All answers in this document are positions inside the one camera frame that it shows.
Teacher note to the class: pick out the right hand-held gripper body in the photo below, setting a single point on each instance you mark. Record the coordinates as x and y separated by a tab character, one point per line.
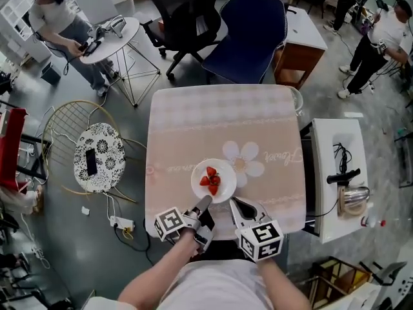
263	237

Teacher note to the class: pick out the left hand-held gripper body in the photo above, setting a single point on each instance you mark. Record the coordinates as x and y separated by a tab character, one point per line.
169	223

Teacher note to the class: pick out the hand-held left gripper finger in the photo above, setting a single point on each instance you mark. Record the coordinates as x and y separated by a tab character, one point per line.
203	203

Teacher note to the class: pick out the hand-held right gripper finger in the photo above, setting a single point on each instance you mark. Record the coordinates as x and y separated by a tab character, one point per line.
237	213
262	212

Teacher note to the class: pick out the white plate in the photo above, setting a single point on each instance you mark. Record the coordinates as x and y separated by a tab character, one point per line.
226	179

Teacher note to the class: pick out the person's left forearm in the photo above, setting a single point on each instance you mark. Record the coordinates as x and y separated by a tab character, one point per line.
155	276

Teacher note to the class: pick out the person's right forearm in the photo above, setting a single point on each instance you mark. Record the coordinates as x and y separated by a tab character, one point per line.
280	286

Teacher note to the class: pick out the red strawberry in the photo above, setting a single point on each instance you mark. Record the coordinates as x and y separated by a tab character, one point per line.
204	181
211	171
215	180
212	189

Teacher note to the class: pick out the white power strip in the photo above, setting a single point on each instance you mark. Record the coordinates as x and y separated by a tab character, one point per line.
122	222

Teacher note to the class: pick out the white side table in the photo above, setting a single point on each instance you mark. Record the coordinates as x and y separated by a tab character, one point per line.
326	189

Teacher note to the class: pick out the person's white shirt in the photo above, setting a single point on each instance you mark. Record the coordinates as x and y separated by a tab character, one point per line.
213	286

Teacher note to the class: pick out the table with pink floral tablecloth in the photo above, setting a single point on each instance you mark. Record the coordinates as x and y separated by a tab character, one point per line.
193	128

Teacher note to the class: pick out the black and white floral cushion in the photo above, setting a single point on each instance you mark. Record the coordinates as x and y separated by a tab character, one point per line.
109	160

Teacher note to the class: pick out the metal kettle with wooden base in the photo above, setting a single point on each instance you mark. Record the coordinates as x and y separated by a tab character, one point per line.
353	200

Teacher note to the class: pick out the black smartphone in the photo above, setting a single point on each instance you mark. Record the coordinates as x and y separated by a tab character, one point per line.
91	162

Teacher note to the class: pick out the clear bottle with red cap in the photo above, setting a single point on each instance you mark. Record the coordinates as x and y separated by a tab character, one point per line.
372	221

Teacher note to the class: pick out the clear plastic chair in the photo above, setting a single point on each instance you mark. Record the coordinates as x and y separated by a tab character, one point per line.
297	100

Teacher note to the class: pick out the red chair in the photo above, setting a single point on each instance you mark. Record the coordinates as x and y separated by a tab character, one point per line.
11	147

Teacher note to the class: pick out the dark blue chair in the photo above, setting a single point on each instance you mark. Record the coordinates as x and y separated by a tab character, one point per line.
251	34

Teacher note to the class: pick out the wooden desk with white top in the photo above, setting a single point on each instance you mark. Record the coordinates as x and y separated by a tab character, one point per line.
303	34

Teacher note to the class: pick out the black office chair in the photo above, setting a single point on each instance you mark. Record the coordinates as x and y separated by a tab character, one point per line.
184	15

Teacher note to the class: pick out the black box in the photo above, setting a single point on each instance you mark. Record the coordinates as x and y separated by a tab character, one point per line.
51	73

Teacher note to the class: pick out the white device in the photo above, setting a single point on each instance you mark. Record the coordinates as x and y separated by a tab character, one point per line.
113	26

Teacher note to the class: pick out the white shelf unit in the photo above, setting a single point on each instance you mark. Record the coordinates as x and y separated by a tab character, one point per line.
16	15

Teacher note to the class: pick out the wooden stool frame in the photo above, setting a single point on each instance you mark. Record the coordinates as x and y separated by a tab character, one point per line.
338	279

